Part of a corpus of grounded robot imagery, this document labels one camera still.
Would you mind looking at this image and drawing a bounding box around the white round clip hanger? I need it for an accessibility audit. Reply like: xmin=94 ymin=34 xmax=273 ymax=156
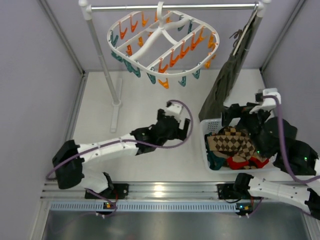
xmin=106 ymin=1 xmax=220 ymax=89

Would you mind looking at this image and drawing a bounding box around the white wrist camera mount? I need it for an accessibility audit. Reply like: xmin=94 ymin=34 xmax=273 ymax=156
xmin=249 ymin=88 xmax=282 ymax=114
xmin=164 ymin=102 xmax=184 ymax=121

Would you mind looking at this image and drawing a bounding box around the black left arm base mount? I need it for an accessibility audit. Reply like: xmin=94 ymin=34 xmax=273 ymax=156
xmin=98 ymin=183 xmax=129 ymax=200

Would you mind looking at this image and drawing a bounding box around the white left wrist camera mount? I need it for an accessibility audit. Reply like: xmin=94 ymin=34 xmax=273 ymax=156
xmin=164 ymin=102 xmax=184 ymax=121

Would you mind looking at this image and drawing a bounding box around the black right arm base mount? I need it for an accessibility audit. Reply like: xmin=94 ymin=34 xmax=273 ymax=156
xmin=217 ymin=183 xmax=261 ymax=204

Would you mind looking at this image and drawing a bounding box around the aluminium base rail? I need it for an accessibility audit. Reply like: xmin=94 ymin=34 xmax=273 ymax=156
xmin=40 ymin=181 xmax=232 ymax=201

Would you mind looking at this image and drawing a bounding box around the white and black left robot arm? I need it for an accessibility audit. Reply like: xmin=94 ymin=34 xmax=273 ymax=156
xmin=52 ymin=108 xmax=192 ymax=198

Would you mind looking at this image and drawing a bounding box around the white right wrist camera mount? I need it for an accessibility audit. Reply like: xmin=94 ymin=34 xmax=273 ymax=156
xmin=249 ymin=88 xmax=282 ymax=114

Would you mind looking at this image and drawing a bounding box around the brown argyle sock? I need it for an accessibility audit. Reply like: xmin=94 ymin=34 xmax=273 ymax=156
xmin=207 ymin=135 xmax=256 ymax=163
xmin=218 ymin=126 xmax=247 ymax=137

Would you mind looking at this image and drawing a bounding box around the grey slotted cable duct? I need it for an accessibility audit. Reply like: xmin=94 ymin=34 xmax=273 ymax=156
xmin=50 ymin=201 xmax=250 ymax=213

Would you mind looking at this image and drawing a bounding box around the teal green sock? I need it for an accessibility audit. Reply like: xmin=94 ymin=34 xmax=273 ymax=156
xmin=204 ymin=133 xmax=226 ymax=171

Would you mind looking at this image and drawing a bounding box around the white plastic laundry basket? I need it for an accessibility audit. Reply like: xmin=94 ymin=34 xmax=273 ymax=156
xmin=199 ymin=118 xmax=280 ymax=175

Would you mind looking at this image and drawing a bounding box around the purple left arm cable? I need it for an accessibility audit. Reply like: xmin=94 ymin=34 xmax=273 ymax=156
xmin=45 ymin=99 xmax=194 ymax=212

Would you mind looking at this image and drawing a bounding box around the red santa sock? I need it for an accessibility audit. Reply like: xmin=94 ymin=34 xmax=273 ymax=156
xmin=226 ymin=156 xmax=269 ymax=170

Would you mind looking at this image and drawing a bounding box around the olive green hanging garment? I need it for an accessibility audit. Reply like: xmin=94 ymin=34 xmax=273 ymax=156
xmin=198 ymin=10 xmax=260 ymax=121

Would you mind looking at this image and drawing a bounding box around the white and steel clothes rack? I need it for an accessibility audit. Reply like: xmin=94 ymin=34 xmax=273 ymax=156
xmin=78 ymin=0 xmax=270 ymax=133

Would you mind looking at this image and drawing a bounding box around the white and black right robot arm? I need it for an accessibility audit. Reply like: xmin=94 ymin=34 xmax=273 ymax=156
xmin=221 ymin=102 xmax=320 ymax=220

